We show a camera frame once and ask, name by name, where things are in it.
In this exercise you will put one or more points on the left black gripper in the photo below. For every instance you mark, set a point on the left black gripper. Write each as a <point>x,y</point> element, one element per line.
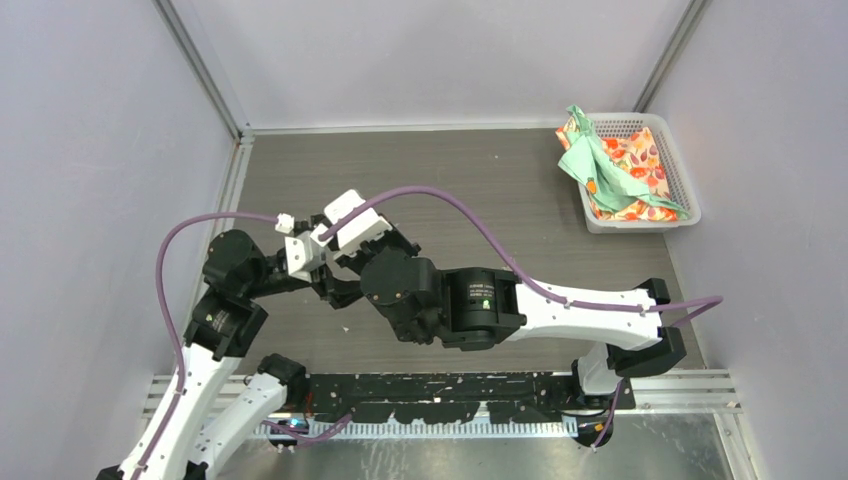
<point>339,291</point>

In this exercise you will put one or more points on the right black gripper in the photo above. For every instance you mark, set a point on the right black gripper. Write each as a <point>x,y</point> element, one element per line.
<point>390,239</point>

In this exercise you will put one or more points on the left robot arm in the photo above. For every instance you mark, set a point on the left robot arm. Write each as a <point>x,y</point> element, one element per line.
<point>184,440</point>

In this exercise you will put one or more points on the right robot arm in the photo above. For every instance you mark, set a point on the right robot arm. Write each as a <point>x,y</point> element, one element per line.
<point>476,308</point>

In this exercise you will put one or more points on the green cloth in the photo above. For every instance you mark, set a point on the green cloth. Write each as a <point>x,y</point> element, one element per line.
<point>596,172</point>

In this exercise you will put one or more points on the white plastic basket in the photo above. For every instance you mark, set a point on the white plastic basket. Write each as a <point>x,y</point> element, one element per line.
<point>682,191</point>

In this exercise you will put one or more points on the orange patterned cloth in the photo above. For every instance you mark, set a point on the orange patterned cloth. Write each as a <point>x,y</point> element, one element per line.
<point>636,159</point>

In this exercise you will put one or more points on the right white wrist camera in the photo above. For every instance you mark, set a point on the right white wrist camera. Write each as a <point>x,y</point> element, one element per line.
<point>367,226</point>

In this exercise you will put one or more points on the white slotted cable duct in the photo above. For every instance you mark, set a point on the white slotted cable duct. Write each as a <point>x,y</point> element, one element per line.
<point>475,429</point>

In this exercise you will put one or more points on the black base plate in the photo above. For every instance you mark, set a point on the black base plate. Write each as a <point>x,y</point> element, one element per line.
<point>445,398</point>

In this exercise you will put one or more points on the aluminium rail frame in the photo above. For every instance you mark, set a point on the aluminium rail frame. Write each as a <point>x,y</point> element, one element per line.
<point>698,391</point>

